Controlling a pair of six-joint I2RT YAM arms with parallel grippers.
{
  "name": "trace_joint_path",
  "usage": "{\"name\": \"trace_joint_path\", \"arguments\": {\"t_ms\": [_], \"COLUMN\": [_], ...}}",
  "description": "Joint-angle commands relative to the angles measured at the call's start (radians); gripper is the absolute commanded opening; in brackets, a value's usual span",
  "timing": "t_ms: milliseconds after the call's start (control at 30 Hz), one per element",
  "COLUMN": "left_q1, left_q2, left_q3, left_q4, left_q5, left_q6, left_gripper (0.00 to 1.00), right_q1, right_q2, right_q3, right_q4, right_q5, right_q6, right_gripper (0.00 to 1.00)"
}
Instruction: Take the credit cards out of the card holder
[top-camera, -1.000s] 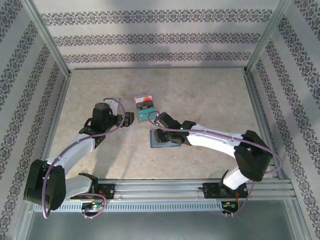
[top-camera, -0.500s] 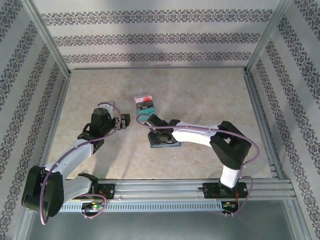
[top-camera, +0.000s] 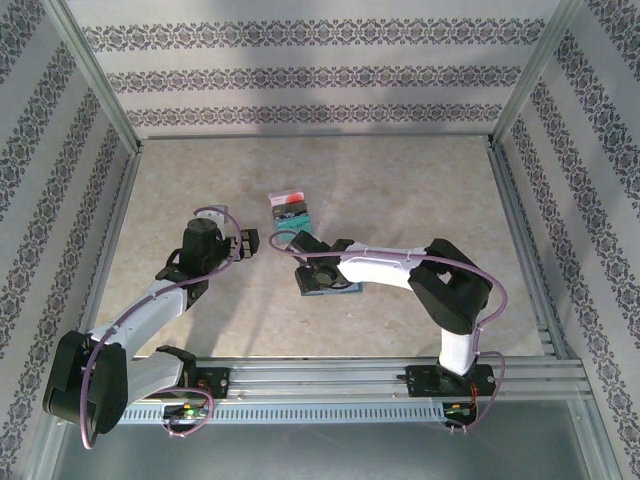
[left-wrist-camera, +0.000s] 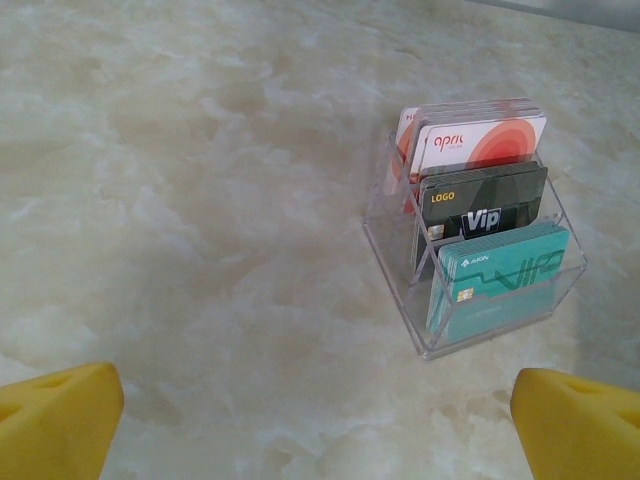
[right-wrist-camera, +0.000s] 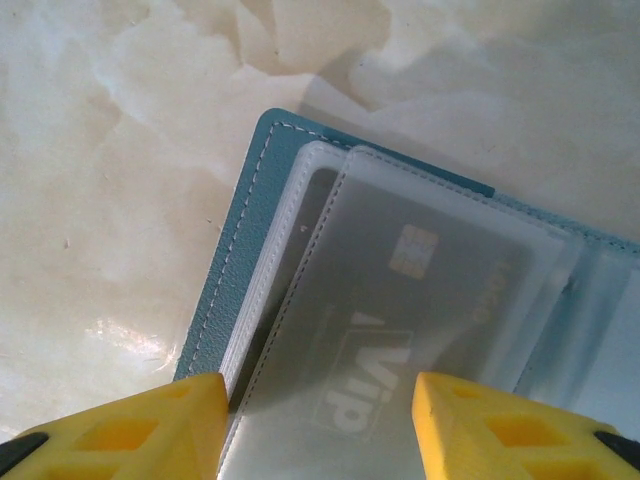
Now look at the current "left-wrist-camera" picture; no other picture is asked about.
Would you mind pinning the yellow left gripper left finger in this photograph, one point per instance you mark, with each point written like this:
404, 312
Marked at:
55, 430

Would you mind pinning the black VIP card stack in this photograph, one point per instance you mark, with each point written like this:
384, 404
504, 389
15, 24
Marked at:
500, 195

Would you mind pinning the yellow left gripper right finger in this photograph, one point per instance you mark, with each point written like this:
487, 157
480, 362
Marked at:
580, 430

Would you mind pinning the clear acrylic card organizer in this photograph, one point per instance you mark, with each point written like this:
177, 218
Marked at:
395, 280

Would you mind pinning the teal VIP card stack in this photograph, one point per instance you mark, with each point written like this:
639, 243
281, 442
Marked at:
500, 310

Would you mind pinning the red white april card stack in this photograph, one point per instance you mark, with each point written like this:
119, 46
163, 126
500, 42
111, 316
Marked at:
480, 145

